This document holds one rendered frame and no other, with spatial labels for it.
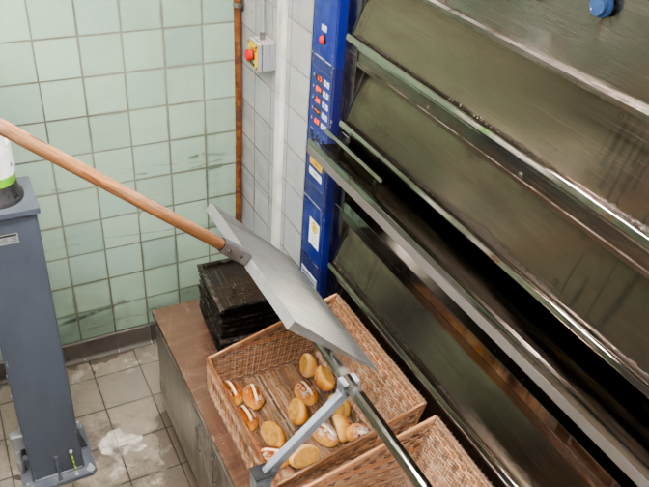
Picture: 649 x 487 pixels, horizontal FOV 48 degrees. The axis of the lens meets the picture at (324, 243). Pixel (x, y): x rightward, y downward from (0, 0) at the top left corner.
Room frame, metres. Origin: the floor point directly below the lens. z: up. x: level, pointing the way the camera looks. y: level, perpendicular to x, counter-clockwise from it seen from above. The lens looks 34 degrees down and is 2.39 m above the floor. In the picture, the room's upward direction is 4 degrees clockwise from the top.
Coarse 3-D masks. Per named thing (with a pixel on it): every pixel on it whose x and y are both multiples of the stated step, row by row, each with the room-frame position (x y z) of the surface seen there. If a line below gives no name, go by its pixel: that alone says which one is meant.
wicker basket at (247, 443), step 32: (352, 320) 1.85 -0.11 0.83; (224, 352) 1.75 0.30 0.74; (256, 352) 1.81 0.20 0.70; (288, 352) 1.87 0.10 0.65; (384, 352) 1.69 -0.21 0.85; (224, 384) 1.63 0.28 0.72; (256, 384) 1.77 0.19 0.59; (288, 384) 1.78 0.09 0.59; (384, 384) 1.63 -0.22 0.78; (224, 416) 1.60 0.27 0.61; (288, 416) 1.64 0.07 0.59; (352, 416) 1.65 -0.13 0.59; (416, 416) 1.48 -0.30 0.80; (256, 448) 1.38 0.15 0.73; (320, 448) 1.52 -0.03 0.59; (352, 448) 1.37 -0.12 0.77; (288, 480) 1.27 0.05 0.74
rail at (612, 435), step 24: (312, 144) 1.92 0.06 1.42; (336, 168) 1.79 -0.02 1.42; (360, 192) 1.67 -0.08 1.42; (384, 216) 1.56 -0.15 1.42; (408, 240) 1.47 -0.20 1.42; (432, 264) 1.38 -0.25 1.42; (456, 288) 1.29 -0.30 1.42; (480, 312) 1.22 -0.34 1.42; (504, 336) 1.14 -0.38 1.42; (528, 360) 1.08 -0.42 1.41; (552, 384) 1.02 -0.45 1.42; (576, 408) 0.96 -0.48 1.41; (600, 432) 0.91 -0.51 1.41; (624, 456) 0.86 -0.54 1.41
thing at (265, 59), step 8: (248, 40) 2.54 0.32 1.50; (256, 40) 2.52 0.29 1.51; (248, 48) 2.54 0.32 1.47; (256, 48) 2.48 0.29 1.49; (264, 48) 2.48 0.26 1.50; (272, 48) 2.50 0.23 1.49; (256, 56) 2.48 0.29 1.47; (264, 56) 2.48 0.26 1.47; (272, 56) 2.50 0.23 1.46; (256, 64) 2.48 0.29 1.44; (264, 64) 2.48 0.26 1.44; (272, 64) 2.50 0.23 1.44
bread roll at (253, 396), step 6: (252, 384) 1.72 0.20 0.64; (246, 390) 1.69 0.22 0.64; (252, 390) 1.68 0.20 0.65; (258, 390) 1.69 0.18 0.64; (246, 396) 1.67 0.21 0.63; (252, 396) 1.66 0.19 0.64; (258, 396) 1.67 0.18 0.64; (246, 402) 1.66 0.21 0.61; (252, 402) 1.65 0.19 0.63; (258, 402) 1.65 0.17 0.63; (252, 408) 1.64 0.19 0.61; (258, 408) 1.65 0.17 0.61
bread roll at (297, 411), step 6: (294, 402) 1.65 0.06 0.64; (300, 402) 1.64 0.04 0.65; (294, 408) 1.63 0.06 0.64; (300, 408) 1.62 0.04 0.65; (306, 408) 1.63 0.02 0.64; (294, 414) 1.61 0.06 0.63; (300, 414) 1.60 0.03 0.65; (306, 414) 1.61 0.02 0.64; (294, 420) 1.59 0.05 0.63; (300, 420) 1.58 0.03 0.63; (306, 420) 1.60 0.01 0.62
